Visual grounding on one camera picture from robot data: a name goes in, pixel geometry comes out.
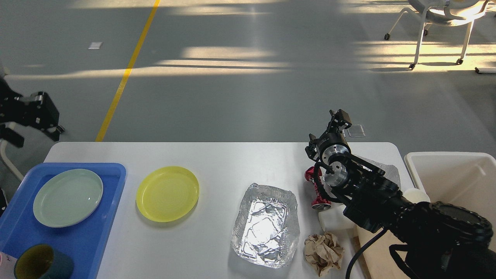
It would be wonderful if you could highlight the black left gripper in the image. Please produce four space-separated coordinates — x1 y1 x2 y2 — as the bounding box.
0 77 61 148

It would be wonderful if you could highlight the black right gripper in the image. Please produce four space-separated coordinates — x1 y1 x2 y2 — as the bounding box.
305 109 352 163

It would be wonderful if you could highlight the dark teal ribbed mug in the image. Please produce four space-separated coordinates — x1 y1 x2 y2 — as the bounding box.
14 244 74 279

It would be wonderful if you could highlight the pink ribbed mug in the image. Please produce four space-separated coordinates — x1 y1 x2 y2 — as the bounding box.
0 252 17 279

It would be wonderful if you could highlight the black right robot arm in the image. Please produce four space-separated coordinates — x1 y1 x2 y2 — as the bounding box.
305 109 496 279

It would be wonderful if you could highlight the white chair base left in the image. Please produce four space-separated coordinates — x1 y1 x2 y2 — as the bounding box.
0 122 24 182

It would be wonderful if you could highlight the pale green plate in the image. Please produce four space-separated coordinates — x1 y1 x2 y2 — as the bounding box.
33 169 104 228

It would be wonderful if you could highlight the crushed red soda can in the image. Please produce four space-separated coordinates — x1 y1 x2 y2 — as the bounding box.
304 166 331 212

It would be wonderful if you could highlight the aluminium foil tray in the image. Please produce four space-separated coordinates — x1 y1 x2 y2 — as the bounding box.
231 183 300 269

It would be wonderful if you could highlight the blue plastic tray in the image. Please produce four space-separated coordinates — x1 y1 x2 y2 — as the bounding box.
0 162 126 279

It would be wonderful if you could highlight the crumpled brown paper ball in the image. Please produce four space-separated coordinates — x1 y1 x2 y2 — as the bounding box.
303 231 345 277

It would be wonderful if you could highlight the white plastic bin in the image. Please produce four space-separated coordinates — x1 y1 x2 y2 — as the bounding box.
404 152 496 226

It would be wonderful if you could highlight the white office chair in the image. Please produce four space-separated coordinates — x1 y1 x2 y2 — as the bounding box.
383 0 489 70

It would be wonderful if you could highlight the wooden board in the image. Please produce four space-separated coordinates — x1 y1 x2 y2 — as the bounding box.
350 226 409 279

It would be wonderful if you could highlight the yellow plastic plate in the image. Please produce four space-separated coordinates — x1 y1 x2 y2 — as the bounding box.
135 166 200 222

